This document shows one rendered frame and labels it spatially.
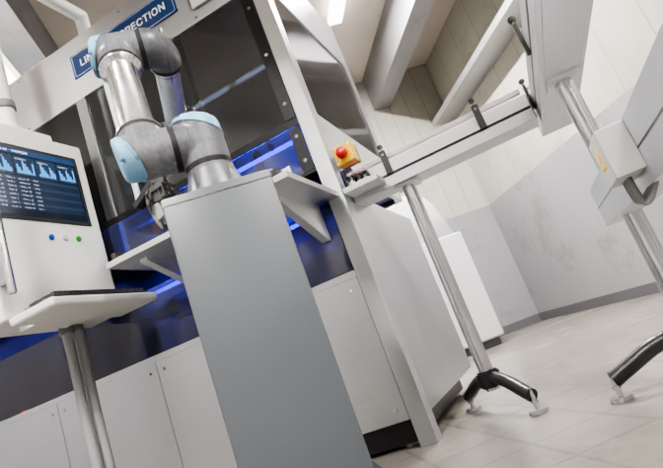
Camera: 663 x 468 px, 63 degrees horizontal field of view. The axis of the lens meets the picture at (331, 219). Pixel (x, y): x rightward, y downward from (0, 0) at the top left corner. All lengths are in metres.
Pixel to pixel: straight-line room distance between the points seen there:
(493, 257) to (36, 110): 4.45
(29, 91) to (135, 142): 1.67
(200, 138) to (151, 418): 1.31
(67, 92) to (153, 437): 1.56
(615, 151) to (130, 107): 1.09
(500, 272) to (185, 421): 4.22
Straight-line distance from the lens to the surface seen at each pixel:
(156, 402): 2.31
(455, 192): 5.94
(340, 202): 1.88
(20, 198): 2.22
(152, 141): 1.35
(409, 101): 6.26
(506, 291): 5.84
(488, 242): 5.88
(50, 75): 2.90
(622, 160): 1.02
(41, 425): 2.76
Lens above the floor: 0.34
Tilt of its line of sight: 14 degrees up
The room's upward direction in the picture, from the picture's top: 21 degrees counter-clockwise
